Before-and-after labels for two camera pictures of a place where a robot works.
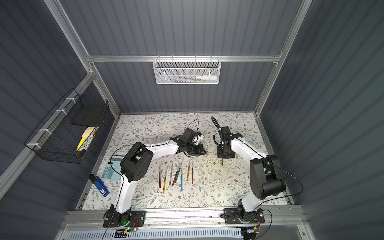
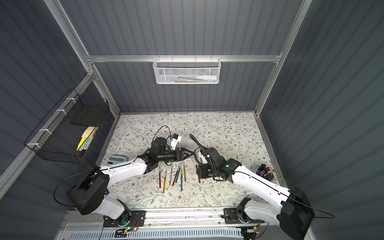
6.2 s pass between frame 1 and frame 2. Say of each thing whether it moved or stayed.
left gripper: moved
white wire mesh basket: stayed
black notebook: stayed
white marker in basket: stayed
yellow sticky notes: stayed
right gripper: moved
